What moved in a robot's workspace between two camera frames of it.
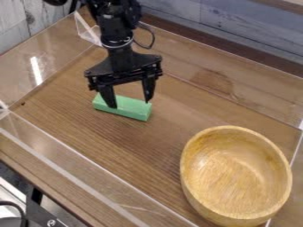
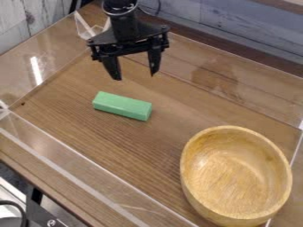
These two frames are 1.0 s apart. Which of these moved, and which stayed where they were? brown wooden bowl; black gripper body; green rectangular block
Moved: black gripper body
Stayed: green rectangular block; brown wooden bowl
